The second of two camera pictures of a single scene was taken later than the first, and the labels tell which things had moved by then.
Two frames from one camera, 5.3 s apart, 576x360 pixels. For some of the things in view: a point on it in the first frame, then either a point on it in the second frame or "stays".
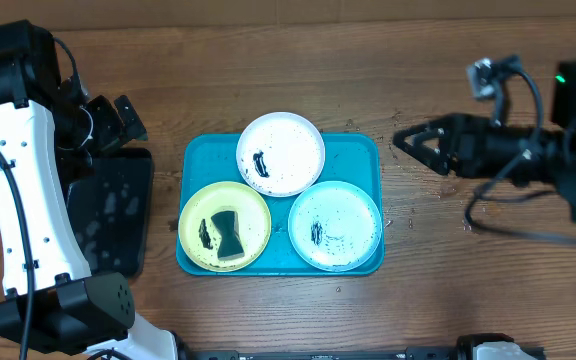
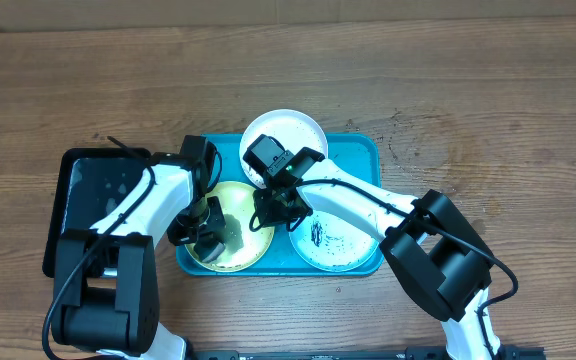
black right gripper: (468, 149) -> (273, 215)
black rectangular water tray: (112, 211) stays
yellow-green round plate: (200, 237) stays
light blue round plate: (334, 226) stays
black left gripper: (114, 129) -> (178, 235)
